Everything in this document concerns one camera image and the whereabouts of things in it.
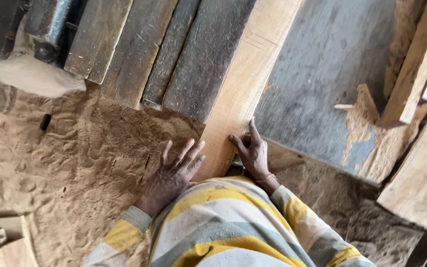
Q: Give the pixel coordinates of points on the brown crumpled paper bag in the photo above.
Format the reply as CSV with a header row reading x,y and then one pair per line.
x,y
2,241

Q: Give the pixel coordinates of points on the large sawdust heap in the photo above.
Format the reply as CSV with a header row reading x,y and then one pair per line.
x,y
80,159

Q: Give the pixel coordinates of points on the yellow grey striped shirt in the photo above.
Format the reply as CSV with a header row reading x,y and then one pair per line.
x,y
228,226

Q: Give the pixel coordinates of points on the sawdust patch on table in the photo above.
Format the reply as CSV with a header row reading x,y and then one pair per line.
x,y
380,148

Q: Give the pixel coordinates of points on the person's right hand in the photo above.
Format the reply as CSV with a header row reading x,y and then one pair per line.
x,y
256,157

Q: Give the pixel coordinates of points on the broad light wooden slab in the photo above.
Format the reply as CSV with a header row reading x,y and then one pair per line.
x,y
421,178

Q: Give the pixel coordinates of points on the grey metal saw table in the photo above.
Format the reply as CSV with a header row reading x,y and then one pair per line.
x,y
321,74

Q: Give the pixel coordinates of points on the black metal machine part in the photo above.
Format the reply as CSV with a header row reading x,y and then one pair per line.
x,y
48,26

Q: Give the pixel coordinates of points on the person's left hand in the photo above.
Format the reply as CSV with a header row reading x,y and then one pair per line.
x,y
169,181

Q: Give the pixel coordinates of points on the small black block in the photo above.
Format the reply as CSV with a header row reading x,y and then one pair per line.
x,y
45,122

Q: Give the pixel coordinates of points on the wide dark weathered wooden beam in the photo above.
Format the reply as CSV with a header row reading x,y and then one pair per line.
x,y
206,63

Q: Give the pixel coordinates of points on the narrow dark weathered wooden beam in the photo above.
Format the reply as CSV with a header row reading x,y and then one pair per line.
x,y
169,55

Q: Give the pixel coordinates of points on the light wooden board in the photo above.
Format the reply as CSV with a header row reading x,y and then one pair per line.
x,y
410,70

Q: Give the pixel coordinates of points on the long light wooden plank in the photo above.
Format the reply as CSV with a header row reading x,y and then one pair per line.
x,y
247,78

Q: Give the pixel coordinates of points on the small wood splinter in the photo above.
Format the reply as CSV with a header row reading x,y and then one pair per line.
x,y
344,106

